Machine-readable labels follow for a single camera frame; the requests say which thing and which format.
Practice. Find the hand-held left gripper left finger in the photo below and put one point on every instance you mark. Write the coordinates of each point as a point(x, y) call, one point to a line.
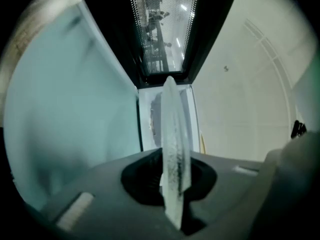
point(100, 204)

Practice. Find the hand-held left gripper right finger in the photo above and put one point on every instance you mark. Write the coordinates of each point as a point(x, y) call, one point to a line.
point(250, 204)

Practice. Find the round glass turntable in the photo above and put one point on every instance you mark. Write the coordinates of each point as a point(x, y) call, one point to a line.
point(172, 134)

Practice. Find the white microwave oven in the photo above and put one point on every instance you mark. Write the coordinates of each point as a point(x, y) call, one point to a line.
point(237, 96)

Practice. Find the light blue table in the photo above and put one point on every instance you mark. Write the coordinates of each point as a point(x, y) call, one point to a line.
point(62, 96)

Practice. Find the white microwave door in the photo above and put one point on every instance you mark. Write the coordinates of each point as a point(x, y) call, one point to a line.
point(162, 34)

